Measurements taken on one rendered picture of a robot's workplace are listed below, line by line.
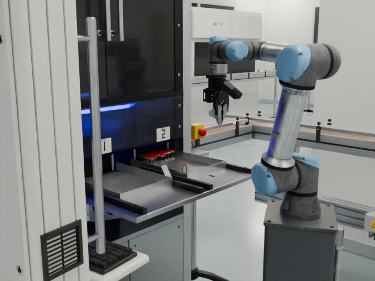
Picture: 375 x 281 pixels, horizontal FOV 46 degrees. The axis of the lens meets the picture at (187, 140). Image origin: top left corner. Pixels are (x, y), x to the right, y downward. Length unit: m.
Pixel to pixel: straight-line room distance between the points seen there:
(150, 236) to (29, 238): 1.11
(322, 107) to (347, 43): 0.46
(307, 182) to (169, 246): 0.84
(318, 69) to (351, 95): 1.70
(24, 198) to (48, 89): 0.24
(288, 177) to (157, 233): 0.79
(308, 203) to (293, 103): 0.41
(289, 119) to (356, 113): 1.68
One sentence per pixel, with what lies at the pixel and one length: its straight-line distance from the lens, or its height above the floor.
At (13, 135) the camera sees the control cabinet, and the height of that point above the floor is 1.23.
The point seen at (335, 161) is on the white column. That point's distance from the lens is 3.25.
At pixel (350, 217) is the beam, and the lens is 2.64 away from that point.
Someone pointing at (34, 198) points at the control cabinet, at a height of 1.09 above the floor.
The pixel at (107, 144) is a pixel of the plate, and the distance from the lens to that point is 1.82.
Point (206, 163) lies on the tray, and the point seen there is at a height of 0.89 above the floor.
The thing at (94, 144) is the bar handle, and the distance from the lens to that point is 1.13.
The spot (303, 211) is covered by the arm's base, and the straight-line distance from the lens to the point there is 1.69.
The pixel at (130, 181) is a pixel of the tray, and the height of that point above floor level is 0.88.
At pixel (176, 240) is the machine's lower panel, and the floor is 0.48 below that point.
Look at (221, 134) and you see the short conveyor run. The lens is 2.54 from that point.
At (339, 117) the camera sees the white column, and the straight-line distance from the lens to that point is 3.19.
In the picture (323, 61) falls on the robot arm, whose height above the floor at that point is 1.37.
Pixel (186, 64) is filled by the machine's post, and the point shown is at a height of 1.32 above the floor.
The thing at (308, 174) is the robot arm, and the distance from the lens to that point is 1.66.
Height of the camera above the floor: 1.42
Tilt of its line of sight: 12 degrees down
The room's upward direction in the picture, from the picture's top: straight up
